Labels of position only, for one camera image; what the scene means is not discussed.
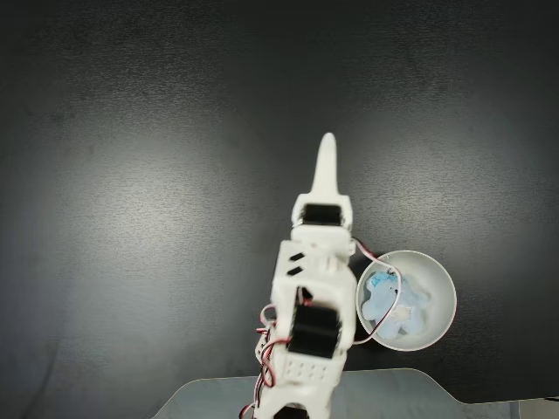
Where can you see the white bowl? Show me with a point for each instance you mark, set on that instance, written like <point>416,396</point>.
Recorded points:
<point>441,297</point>

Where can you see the skyblue plush doll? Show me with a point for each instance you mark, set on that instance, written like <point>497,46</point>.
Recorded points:
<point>410,301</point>

